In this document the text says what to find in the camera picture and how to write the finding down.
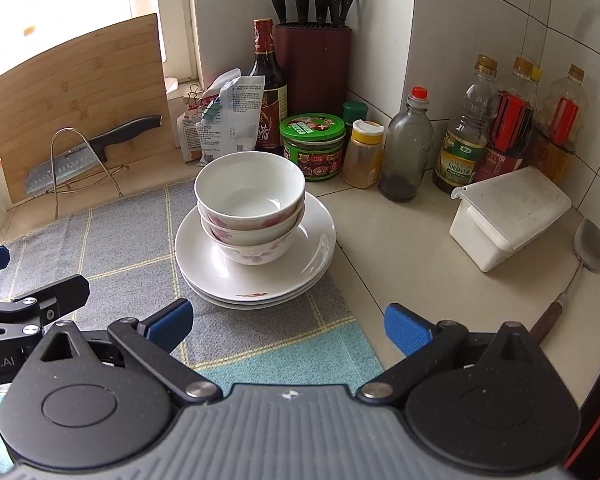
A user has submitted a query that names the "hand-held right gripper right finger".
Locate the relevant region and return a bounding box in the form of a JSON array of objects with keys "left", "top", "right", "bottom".
[{"left": 355, "top": 302, "right": 546, "bottom": 404}]

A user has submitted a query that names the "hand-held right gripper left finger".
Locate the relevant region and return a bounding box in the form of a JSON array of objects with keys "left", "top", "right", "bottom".
[{"left": 39, "top": 298, "right": 224, "bottom": 404}]

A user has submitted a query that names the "white fruit-print plate brown stain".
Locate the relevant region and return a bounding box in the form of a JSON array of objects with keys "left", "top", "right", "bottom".
[{"left": 175, "top": 191, "right": 337, "bottom": 298}]

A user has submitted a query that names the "grey blue checked dish mat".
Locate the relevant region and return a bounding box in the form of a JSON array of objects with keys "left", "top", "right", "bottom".
[{"left": 0, "top": 180, "right": 386, "bottom": 463}]

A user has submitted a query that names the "white plastic lidded container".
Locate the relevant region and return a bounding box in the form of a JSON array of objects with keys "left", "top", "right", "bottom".
[{"left": 449, "top": 166, "right": 573, "bottom": 273}]

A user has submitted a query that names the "yellow cap spice jar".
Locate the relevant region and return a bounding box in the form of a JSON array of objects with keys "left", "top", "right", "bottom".
[{"left": 341, "top": 120, "right": 385, "bottom": 190}]

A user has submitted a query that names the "glass bottle red cap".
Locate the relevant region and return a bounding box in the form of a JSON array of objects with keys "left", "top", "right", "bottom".
[{"left": 378, "top": 86, "right": 435, "bottom": 203}]

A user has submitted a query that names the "clear oil bottle green label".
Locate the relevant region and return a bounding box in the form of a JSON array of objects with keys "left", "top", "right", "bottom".
[{"left": 432, "top": 54, "right": 501, "bottom": 196}]

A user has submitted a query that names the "white orange packet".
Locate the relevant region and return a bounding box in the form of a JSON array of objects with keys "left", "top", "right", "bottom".
[{"left": 176, "top": 105, "right": 206, "bottom": 163}]

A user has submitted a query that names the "green lid sauce jar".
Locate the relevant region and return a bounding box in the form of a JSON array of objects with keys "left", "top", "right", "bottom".
[{"left": 279, "top": 113, "right": 347, "bottom": 182}]

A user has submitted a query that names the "bamboo cutting board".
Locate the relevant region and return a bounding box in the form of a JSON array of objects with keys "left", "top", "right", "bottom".
[{"left": 0, "top": 12, "right": 170, "bottom": 206}]

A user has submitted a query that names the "white seasoning bag blue print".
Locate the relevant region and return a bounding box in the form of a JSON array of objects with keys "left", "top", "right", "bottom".
[{"left": 196, "top": 71, "right": 267, "bottom": 167}]

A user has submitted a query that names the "green cap jar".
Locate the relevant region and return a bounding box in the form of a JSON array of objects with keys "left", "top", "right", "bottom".
[{"left": 342, "top": 101, "right": 369, "bottom": 128}]

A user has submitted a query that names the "plastic bottle red label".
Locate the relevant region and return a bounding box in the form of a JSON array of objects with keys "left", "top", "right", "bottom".
[
  {"left": 482, "top": 56, "right": 540, "bottom": 181},
  {"left": 532, "top": 64, "right": 593, "bottom": 186}
]

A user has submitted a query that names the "dark vinegar bottle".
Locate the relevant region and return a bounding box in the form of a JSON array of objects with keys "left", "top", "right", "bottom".
[{"left": 245, "top": 17, "right": 288, "bottom": 157}]

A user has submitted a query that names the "dark red knife block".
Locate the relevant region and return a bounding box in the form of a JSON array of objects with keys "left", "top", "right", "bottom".
[{"left": 274, "top": 22, "right": 353, "bottom": 121}]

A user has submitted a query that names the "window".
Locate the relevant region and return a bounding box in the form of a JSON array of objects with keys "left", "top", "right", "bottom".
[{"left": 0, "top": 0, "right": 201, "bottom": 111}]

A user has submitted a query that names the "metal wire rack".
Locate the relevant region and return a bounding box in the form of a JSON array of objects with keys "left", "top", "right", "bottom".
[{"left": 50, "top": 127, "right": 126, "bottom": 220}]

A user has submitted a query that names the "black-handled kitchen knife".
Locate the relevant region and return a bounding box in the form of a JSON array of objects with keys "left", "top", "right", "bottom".
[{"left": 25, "top": 115, "right": 163, "bottom": 197}]

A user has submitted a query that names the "metal spatula wooden handle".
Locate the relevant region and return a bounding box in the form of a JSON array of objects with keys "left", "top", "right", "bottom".
[{"left": 529, "top": 217, "right": 600, "bottom": 346}]

